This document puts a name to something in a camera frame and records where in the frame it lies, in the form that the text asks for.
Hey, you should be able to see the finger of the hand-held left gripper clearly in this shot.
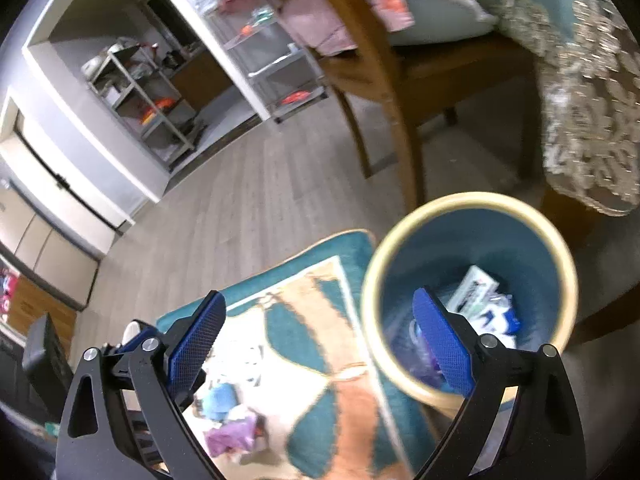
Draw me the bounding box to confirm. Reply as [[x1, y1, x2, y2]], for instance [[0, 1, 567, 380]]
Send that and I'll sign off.
[[119, 328, 158, 359]]

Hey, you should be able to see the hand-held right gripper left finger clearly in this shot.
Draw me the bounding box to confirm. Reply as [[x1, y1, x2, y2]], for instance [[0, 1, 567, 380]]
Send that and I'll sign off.
[[57, 290, 227, 480]]

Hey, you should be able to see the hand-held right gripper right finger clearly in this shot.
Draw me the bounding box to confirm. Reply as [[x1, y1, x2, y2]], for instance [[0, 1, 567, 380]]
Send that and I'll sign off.
[[411, 287, 586, 480]]

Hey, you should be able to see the purple spray bottle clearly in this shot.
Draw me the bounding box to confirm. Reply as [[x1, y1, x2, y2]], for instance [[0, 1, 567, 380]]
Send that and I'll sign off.
[[412, 332, 444, 379]]

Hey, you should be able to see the blue wet wipes packet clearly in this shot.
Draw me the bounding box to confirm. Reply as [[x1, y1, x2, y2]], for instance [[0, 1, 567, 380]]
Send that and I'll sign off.
[[472, 295, 522, 349]]

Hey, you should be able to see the green and white medicine box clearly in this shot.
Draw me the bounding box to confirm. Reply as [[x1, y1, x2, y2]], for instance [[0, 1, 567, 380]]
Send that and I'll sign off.
[[446, 266, 502, 314]]

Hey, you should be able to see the teal bin with cream rim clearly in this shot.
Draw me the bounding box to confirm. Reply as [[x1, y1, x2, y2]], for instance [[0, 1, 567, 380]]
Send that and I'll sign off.
[[361, 192, 580, 407]]

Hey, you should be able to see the white tissue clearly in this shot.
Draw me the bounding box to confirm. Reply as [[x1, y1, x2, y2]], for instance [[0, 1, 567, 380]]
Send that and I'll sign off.
[[210, 340, 266, 386]]

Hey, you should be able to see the blue face mask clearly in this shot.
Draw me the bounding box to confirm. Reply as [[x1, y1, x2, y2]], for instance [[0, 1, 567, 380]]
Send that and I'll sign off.
[[202, 384, 239, 421]]

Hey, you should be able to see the purple plastic bag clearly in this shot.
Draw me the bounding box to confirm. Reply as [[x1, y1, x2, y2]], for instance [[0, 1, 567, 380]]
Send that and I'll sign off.
[[205, 417, 262, 456]]

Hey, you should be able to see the beige cabinet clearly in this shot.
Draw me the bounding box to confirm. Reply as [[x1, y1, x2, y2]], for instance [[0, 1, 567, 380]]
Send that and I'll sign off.
[[0, 185, 99, 311]]

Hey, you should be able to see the teal and beige printed mat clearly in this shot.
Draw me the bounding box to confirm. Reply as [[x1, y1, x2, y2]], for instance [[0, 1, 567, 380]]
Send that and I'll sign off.
[[155, 230, 451, 480]]

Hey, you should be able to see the white wardrobe door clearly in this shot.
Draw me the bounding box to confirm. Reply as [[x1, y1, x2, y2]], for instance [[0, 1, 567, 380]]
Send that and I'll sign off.
[[0, 85, 137, 242]]

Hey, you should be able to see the metal shelf rack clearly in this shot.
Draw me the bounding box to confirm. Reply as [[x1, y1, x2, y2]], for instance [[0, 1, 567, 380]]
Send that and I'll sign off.
[[82, 42, 206, 167]]

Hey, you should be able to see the wooden chair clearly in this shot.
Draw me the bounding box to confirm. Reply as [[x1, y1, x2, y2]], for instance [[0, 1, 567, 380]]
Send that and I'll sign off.
[[250, 0, 547, 211]]

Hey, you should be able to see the teal lace tablecloth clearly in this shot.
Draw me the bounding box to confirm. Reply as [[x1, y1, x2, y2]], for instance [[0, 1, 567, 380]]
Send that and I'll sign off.
[[390, 0, 640, 217]]

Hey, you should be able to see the white rolling cart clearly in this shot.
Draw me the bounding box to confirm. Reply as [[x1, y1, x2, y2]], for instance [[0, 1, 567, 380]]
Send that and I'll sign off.
[[205, 0, 329, 124]]

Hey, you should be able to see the white pillow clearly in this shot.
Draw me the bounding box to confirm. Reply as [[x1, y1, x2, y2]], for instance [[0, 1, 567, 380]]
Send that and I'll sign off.
[[387, 0, 501, 47]]

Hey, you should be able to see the pink seat cushion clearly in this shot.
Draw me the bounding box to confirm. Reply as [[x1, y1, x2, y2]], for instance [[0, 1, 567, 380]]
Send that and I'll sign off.
[[277, 0, 359, 57]]

